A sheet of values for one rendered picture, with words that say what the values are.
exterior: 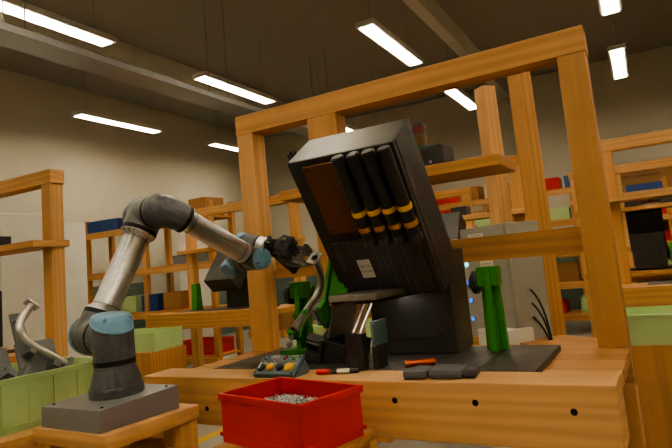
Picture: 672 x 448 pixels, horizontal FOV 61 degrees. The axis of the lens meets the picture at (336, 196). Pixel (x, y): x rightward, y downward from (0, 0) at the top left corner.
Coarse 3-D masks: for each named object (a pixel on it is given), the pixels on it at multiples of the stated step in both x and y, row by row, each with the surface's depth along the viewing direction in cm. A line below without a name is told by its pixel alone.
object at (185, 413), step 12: (180, 408) 165; (192, 408) 166; (144, 420) 154; (156, 420) 155; (168, 420) 158; (180, 420) 162; (36, 432) 157; (48, 432) 154; (60, 432) 151; (72, 432) 149; (84, 432) 147; (108, 432) 145; (120, 432) 145; (132, 432) 148; (144, 432) 151; (156, 432) 154; (48, 444) 154; (60, 444) 150; (72, 444) 148; (84, 444) 145; (96, 444) 143; (108, 444) 142; (120, 444) 145
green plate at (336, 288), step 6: (330, 264) 189; (330, 270) 190; (330, 276) 190; (336, 276) 189; (330, 282) 190; (336, 282) 189; (324, 288) 190; (330, 288) 190; (336, 288) 189; (342, 288) 188; (324, 294) 190; (330, 294) 190; (336, 294) 189; (330, 306) 193
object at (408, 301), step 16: (464, 272) 201; (448, 288) 186; (464, 288) 198; (384, 304) 197; (400, 304) 194; (416, 304) 191; (432, 304) 188; (448, 304) 186; (464, 304) 196; (400, 320) 194; (416, 320) 191; (432, 320) 188; (448, 320) 186; (464, 320) 194; (400, 336) 193; (416, 336) 190; (432, 336) 188; (448, 336) 185; (464, 336) 191; (400, 352) 193; (416, 352) 190; (432, 352) 188; (448, 352) 185
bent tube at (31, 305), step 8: (32, 304) 219; (24, 312) 215; (16, 320) 212; (24, 320) 213; (16, 328) 210; (24, 336) 210; (24, 344) 210; (32, 344) 211; (40, 352) 213; (48, 352) 214; (64, 360) 218
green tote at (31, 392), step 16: (16, 368) 220; (64, 368) 195; (80, 368) 200; (0, 384) 177; (16, 384) 181; (32, 384) 185; (48, 384) 190; (64, 384) 194; (80, 384) 199; (0, 400) 176; (16, 400) 180; (32, 400) 185; (48, 400) 189; (0, 416) 176; (16, 416) 180; (32, 416) 184; (0, 432) 175; (16, 432) 179
